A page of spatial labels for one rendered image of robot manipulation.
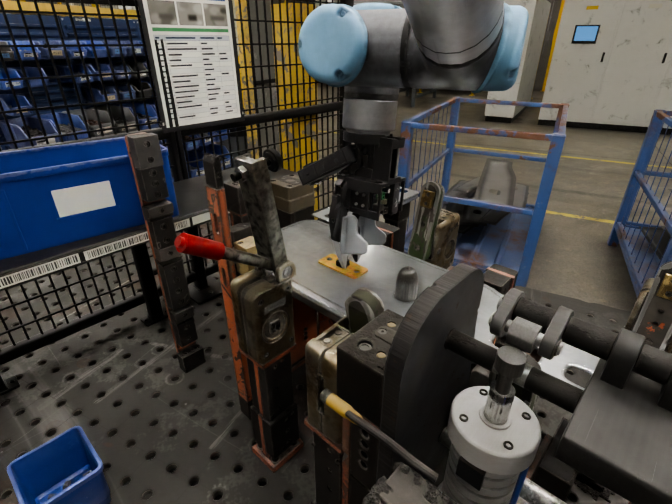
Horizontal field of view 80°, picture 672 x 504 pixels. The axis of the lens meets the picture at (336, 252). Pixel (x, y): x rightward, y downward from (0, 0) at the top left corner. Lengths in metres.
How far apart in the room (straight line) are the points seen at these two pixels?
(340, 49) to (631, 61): 7.88
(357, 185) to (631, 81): 7.80
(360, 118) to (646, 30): 7.78
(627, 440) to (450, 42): 0.29
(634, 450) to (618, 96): 8.07
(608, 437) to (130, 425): 0.79
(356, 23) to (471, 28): 0.13
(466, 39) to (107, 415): 0.85
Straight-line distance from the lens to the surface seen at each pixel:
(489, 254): 2.65
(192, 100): 1.06
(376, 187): 0.56
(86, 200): 0.80
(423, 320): 0.26
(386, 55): 0.45
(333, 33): 0.45
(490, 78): 0.43
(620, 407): 0.28
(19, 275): 0.78
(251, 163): 0.46
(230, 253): 0.49
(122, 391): 0.97
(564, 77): 8.19
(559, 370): 0.54
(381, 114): 0.56
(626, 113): 8.33
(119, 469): 0.84
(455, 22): 0.34
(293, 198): 0.87
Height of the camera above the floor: 1.33
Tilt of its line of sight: 28 degrees down
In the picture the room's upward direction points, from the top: straight up
